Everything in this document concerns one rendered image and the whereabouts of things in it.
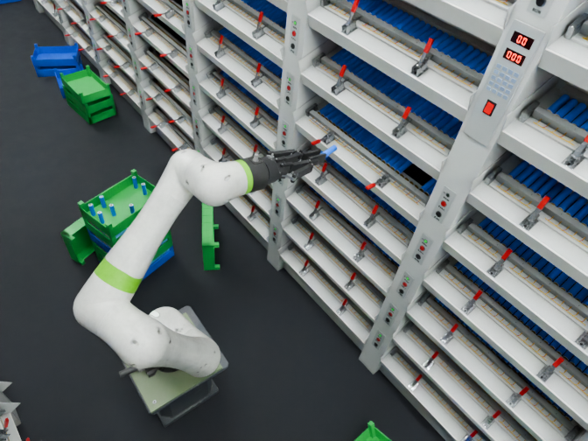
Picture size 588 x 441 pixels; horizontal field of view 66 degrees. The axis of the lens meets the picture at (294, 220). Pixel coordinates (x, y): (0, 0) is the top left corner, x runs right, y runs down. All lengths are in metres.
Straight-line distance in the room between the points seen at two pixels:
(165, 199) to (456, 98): 0.77
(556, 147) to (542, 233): 0.22
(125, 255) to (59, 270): 1.33
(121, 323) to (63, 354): 1.08
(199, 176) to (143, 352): 0.44
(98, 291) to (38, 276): 1.32
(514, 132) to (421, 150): 0.29
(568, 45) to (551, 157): 0.23
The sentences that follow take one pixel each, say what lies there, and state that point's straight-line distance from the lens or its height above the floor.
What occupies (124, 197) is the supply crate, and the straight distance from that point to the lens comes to 2.20.
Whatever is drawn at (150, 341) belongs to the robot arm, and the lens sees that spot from 1.17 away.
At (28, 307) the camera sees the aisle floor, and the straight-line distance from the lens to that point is 2.45.
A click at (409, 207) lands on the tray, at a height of 0.94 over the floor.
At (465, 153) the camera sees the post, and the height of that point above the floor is 1.23.
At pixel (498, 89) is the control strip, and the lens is 1.14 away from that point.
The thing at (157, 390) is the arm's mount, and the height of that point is 0.29.
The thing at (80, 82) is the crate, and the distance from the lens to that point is 3.53.
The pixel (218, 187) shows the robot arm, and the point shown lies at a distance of 1.09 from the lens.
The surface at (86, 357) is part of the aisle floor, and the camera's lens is 2.22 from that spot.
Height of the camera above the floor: 1.91
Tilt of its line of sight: 47 degrees down
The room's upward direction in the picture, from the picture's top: 8 degrees clockwise
